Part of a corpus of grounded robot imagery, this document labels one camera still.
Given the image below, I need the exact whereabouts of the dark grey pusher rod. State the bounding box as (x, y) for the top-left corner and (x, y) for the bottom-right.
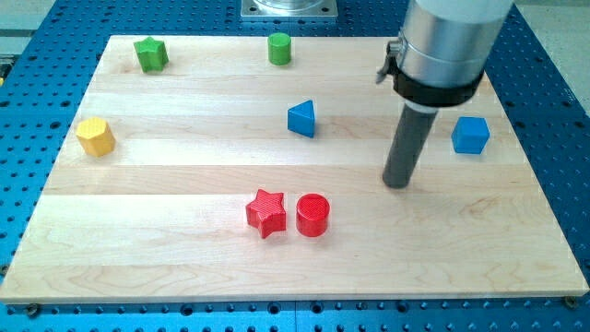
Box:
(382, 102), (438, 189)

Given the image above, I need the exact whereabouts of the black clamp collar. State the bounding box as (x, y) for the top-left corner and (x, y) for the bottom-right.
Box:
(375, 40), (484, 108)

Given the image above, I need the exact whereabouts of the blue triangle block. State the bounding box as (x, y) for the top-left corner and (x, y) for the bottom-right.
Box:
(287, 100), (315, 138)

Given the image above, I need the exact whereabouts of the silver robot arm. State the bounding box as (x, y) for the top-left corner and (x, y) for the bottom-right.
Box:
(375, 0), (513, 189)

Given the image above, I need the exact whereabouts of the blue cube block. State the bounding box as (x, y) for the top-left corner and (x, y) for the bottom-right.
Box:
(451, 116), (490, 154)

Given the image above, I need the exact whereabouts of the red cylinder block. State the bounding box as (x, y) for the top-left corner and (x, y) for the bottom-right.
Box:
(296, 193), (330, 237)

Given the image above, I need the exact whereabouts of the green cylinder block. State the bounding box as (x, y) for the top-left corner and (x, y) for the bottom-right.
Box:
(267, 32), (291, 65)

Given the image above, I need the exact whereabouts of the red star block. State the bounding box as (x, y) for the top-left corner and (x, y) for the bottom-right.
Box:
(245, 189), (287, 239)

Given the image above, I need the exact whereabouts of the wooden board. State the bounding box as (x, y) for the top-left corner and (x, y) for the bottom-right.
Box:
(1, 35), (588, 304)

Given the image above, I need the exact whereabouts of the green star block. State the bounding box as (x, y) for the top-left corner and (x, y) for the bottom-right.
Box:
(134, 36), (169, 73)

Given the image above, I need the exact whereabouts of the yellow hexagon block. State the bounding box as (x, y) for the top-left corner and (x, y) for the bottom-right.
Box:
(76, 117), (116, 158)

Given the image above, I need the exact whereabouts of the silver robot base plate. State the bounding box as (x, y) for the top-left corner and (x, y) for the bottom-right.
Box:
(241, 0), (338, 20)

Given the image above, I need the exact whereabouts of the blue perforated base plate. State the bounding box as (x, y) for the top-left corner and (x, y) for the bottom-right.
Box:
(1, 1), (589, 331)

